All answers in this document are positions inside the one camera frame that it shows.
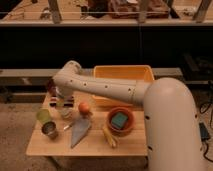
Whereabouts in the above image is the small clear glass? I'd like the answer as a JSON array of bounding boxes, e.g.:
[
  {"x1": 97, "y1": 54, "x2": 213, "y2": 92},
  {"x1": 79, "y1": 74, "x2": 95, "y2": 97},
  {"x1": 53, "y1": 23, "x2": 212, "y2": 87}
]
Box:
[{"x1": 59, "y1": 108, "x2": 72, "y2": 119}]

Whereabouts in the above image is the wooden table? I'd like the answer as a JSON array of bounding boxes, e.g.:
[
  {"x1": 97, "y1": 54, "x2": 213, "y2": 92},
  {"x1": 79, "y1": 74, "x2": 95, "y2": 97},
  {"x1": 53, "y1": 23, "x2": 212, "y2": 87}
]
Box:
[{"x1": 26, "y1": 92, "x2": 148, "y2": 157}]

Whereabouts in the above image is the green plastic cup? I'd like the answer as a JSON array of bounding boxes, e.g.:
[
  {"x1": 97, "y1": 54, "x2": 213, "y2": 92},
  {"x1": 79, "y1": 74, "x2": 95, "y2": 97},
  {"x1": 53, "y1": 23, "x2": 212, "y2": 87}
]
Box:
[{"x1": 36, "y1": 109, "x2": 52, "y2": 124}]

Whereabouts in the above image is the metal cup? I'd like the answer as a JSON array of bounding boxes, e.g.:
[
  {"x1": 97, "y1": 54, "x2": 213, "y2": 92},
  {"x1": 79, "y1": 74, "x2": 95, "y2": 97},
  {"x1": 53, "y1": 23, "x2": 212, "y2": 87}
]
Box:
[{"x1": 41, "y1": 121, "x2": 58, "y2": 139}]

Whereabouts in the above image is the dark red bowl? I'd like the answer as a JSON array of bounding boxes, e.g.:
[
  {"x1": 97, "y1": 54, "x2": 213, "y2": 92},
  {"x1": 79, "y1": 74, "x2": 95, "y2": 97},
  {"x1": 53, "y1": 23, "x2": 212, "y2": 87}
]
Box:
[{"x1": 46, "y1": 79, "x2": 56, "y2": 96}]

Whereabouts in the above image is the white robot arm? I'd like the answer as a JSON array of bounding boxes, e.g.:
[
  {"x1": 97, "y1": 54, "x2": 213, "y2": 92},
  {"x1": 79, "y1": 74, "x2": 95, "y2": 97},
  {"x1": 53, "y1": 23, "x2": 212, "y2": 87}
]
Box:
[{"x1": 53, "y1": 61, "x2": 206, "y2": 171}]

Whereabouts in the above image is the black cable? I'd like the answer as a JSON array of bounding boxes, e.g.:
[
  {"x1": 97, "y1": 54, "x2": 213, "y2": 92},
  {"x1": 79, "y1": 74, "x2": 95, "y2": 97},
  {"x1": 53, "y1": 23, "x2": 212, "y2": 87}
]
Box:
[{"x1": 199, "y1": 99, "x2": 213, "y2": 164}]

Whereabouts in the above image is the green sponge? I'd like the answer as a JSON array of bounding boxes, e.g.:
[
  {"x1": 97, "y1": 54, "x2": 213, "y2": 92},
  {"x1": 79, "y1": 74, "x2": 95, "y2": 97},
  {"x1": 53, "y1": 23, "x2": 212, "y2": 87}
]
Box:
[{"x1": 111, "y1": 112, "x2": 128, "y2": 130}]

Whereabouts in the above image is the metal spoon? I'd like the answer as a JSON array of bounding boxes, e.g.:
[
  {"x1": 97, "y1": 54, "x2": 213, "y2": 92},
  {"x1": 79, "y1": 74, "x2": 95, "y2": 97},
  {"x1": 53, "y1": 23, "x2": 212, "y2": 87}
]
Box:
[{"x1": 63, "y1": 116, "x2": 90, "y2": 131}]

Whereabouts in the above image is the orange plastic tray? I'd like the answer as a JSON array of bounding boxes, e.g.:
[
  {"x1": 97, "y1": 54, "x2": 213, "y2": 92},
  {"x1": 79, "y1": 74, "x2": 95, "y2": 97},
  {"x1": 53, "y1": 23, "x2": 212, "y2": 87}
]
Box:
[{"x1": 92, "y1": 65, "x2": 154, "y2": 107}]

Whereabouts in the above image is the orange fruit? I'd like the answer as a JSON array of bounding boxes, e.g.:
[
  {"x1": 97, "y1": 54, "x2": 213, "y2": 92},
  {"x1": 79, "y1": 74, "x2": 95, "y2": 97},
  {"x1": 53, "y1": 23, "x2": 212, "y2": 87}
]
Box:
[{"x1": 78, "y1": 102, "x2": 90, "y2": 115}]

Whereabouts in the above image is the terracotta bowl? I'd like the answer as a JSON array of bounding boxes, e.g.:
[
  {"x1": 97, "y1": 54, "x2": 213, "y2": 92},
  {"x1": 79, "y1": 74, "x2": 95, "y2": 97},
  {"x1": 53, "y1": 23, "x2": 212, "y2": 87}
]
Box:
[{"x1": 106, "y1": 107, "x2": 134, "y2": 136}]

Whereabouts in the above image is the striped eraser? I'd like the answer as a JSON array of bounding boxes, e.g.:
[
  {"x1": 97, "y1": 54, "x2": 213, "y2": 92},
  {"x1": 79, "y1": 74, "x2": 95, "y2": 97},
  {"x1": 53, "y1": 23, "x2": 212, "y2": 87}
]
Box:
[{"x1": 49, "y1": 96, "x2": 74, "y2": 107}]

